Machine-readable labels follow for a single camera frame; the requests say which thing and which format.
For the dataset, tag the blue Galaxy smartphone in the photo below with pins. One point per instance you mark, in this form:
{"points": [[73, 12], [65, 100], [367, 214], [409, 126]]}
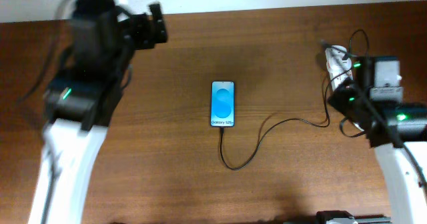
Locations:
{"points": [[222, 112]]}

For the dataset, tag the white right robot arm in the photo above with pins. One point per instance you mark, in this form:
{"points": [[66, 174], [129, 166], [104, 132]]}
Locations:
{"points": [[396, 131]]}

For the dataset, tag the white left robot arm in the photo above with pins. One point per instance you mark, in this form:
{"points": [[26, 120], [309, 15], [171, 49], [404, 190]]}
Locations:
{"points": [[80, 99]]}

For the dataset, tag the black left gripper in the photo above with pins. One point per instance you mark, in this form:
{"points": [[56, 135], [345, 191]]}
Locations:
{"points": [[154, 34]]}

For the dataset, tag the white USB charger adapter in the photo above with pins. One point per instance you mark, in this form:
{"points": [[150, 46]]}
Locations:
{"points": [[338, 65]]}

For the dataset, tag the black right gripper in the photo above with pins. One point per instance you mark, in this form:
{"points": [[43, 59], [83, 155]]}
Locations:
{"points": [[363, 70]]}

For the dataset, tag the white power strip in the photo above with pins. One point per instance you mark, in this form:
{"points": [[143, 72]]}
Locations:
{"points": [[337, 78]]}

